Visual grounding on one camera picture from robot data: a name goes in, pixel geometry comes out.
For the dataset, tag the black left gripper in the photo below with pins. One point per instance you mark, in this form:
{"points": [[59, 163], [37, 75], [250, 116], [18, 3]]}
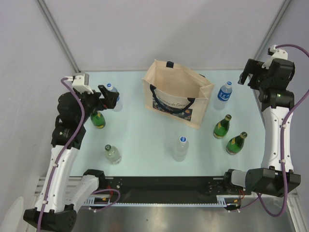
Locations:
{"points": [[108, 101]]}

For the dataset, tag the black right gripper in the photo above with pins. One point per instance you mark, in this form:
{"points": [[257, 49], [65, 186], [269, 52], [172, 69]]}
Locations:
{"points": [[253, 66]]}

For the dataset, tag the blue label water bottle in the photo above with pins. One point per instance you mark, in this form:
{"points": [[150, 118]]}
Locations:
{"points": [[223, 96]]}

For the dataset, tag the clear glass Chang bottle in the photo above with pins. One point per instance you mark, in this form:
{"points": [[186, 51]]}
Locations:
{"points": [[112, 154]]}

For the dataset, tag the beige canvas tote bag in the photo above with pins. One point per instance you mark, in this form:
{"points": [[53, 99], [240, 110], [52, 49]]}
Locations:
{"points": [[178, 92]]}

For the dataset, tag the clear plastic bottle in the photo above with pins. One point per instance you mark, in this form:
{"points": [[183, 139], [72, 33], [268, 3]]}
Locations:
{"points": [[181, 146]]}

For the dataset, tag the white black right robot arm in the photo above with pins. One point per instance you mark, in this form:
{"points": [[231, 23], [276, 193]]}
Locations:
{"points": [[276, 175]]}

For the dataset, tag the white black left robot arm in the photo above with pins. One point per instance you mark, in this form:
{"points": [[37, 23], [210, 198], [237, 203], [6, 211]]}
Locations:
{"points": [[54, 210]]}

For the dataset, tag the green glass bottle left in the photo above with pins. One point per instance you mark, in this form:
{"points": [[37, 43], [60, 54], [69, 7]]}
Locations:
{"points": [[98, 120]]}

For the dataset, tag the green glass bottle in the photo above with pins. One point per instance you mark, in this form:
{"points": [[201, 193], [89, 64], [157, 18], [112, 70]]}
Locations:
{"points": [[222, 127], [236, 144], [98, 120]]}

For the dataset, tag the green glass bottle right rear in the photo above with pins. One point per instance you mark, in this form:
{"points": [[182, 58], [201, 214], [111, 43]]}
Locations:
{"points": [[222, 127]]}

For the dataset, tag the green glass bottle right front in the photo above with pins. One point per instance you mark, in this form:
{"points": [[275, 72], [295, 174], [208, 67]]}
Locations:
{"points": [[236, 144]]}

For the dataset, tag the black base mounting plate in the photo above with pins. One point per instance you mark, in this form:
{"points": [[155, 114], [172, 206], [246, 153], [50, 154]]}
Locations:
{"points": [[175, 189]]}

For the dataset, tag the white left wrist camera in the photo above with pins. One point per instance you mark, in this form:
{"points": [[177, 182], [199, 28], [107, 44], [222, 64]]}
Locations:
{"points": [[80, 82]]}

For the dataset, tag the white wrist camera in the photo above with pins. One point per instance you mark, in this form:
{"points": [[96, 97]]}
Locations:
{"points": [[274, 53], [80, 82]]}

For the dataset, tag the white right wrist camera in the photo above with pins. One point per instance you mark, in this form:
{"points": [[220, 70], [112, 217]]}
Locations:
{"points": [[274, 53]]}

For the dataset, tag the grey slotted cable duct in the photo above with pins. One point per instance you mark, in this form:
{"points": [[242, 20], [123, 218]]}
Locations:
{"points": [[219, 201]]}

